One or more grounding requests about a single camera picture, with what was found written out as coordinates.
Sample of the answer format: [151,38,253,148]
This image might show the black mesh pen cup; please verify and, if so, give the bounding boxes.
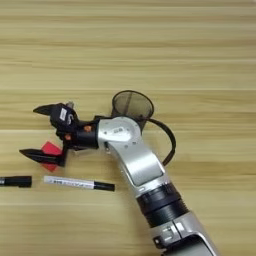
[110,89,155,131]

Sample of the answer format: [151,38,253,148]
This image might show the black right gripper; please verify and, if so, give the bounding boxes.
[18,103,101,168]

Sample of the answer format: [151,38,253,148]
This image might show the black marker pen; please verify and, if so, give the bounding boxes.
[0,175,33,188]

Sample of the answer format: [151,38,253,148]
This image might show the black box with white label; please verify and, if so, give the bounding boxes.
[49,103,79,134]

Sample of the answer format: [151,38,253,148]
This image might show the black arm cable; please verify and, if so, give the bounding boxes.
[146,118,177,167]

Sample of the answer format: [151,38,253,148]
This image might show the white marker with black cap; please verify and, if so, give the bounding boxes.
[43,175,116,192]

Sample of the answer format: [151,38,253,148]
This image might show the red cube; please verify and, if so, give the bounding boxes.
[40,141,64,173]

